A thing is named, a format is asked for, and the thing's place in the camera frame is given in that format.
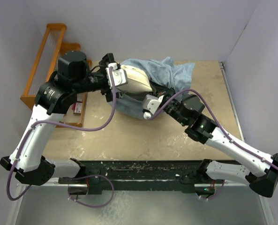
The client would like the cream white pillow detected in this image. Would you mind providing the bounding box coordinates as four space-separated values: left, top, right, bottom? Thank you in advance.
118 65 152 94

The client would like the pink small box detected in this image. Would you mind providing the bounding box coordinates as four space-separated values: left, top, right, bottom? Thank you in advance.
72 94 83 114

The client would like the aluminium front rail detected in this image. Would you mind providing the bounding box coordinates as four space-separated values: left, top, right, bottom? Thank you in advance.
16 173 266 188

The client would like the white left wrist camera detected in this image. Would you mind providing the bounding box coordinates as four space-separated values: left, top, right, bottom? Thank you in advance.
106 62 128 89

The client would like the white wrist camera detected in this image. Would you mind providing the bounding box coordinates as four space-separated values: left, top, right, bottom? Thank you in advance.
106 62 128 89
143 94 164 120

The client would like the orange wooden rack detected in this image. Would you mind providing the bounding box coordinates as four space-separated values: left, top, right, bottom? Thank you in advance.
20 23 88 128

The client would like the aluminium table edge rail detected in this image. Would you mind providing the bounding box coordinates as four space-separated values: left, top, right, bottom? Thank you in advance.
219 61 245 142

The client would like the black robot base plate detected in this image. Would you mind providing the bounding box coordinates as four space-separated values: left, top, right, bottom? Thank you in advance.
69 160 223 195

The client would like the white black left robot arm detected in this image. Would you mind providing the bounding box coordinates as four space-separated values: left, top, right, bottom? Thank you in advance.
0 51 128 186

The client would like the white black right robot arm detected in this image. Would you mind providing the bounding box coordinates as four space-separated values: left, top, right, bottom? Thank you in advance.
143 82 278 198

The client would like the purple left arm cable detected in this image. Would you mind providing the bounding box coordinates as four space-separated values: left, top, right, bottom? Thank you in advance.
7 66 117 208

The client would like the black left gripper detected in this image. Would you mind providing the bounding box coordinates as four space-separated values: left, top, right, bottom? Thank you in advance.
73 54 127 102

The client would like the green beige blue pillowcase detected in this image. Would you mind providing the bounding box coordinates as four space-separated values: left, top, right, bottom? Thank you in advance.
115 57 195 120

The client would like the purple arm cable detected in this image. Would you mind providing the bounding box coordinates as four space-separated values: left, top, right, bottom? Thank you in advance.
7 66 117 208
147 88 278 201

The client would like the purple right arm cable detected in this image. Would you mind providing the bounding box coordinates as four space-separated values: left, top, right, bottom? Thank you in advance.
147 88 278 201

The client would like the metal sheet front panel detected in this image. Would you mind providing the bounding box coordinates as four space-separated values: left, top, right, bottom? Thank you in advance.
8 186 275 225

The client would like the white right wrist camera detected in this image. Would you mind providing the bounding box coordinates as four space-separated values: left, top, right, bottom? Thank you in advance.
143 94 164 120

